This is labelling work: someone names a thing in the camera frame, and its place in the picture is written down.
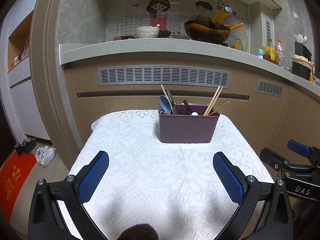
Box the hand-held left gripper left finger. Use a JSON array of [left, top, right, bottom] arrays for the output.
[[27, 151, 110, 240]]

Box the small grey vent grille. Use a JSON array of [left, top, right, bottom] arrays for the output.
[[256, 79, 284, 97]]

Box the white sneaker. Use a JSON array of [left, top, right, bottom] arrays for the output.
[[35, 146, 49, 164], [41, 148, 57, 168]]

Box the clear bottle with orange cap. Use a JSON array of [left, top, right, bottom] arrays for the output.
[[274, 39, 284, 65]]

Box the cartoon figure wall sticker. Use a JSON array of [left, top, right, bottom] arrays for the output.
[[146, 0, 172, 32], [194, 0, 213, 22]]

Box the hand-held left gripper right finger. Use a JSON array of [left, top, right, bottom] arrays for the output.
[[212, 151, 295, 240]]

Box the purple utensil holder box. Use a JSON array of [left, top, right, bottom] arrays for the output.
[[158, 102, 220, 144]]

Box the grey kitchen countertop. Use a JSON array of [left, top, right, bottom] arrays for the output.
[[59, 37, 320, 94]]

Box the black gas stove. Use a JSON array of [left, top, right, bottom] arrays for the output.
[[114, 30, 229, 47]]

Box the black wok with yellow handle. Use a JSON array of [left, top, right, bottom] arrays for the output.
[[184, 7, 233, 43]]

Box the white bowl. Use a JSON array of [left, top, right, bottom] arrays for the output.
[[134, 24, 161, 39]]

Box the wall lettering sticker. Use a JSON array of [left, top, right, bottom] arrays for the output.
[[204, 0, 237, 17]]

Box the red door mat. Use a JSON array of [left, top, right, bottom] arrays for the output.
[[0, 151, 37, 222]]

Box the black shoe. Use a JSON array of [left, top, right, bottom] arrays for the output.
[[24, 139, 37, 154], [14, 142, 25, 157]]

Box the black round container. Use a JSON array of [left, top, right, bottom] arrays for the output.
[[291, 54, 315, 81]]

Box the dark rounded object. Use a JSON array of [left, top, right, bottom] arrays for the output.
[[117, 224, 159, 240]]

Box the blue plastic spoon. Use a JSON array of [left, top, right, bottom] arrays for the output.
[[159, 95, 173, 114]]

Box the large grey vent grille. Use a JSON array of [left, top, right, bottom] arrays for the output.
[[97, 65, 232, 88]]

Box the yellow-rimmed glass lid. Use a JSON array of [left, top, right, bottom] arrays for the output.
[[235, 27, 250, 53]]

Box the black utensil rack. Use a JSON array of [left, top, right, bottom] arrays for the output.
[[294, 41, 313, 58]]

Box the wooden kitchen cabinet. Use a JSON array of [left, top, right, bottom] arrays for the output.
[[62, 62, 320, 180]]

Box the white lace tablecloth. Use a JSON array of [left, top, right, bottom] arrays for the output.
[[57, 109, 275, 240]]

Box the yellow seasoning bottle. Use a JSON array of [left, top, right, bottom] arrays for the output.
[[262, 38, 275, 62]]

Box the white shelf cabinet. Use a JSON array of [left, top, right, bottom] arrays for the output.
[[0, 0, 54, 142]]

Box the white vented pipe cover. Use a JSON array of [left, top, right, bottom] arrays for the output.
[[250, 1, 273, 54]]

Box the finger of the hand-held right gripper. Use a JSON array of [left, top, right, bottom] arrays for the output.
[[287, 140, 312, 158], [260, 148, 292, 174]]

